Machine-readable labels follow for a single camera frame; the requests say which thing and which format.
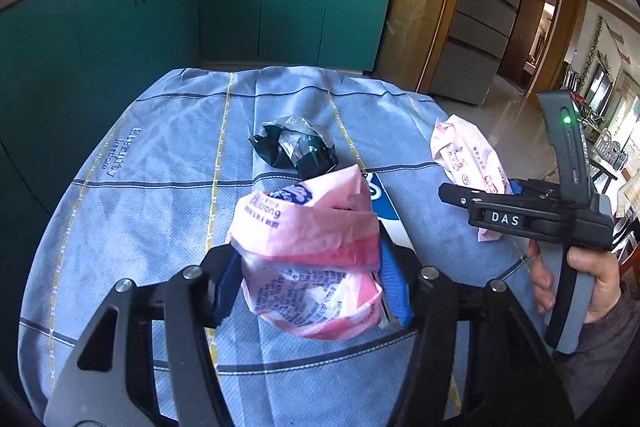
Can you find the blue and white carton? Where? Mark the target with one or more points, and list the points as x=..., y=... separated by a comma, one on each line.
x=387, y=212

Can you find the person's right forearm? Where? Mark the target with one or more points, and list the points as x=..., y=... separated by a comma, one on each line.
x=600, y=362

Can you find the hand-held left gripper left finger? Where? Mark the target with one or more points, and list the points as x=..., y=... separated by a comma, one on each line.
x=229, y=279

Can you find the teal kitchen cabinets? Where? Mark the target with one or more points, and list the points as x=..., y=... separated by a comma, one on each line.
x=115, y=37

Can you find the person's right hand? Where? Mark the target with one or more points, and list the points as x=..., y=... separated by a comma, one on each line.
x=600, y=282

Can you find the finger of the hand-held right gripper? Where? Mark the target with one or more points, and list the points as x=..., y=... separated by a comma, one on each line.
x=517, y=187
x=457, y=195

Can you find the pink and white printed packet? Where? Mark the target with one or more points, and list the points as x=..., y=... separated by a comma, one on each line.
x=310, y=257

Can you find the pale pink printed packet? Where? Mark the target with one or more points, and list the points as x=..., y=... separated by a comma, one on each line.
x=465, y=152

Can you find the brown wooden door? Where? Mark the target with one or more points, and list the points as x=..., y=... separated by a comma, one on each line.
x=525, y=42

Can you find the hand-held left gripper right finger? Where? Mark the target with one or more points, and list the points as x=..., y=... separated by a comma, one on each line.
x=395, y=282

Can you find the blue checked tablecloth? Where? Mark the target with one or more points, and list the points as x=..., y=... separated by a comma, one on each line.
x=150, y=207

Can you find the grey refrigerator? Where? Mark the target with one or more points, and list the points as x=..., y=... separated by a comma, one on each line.
x=480, y=17

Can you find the dark green foil wrapper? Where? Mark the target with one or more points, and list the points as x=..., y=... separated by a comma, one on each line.
x=295, y=147

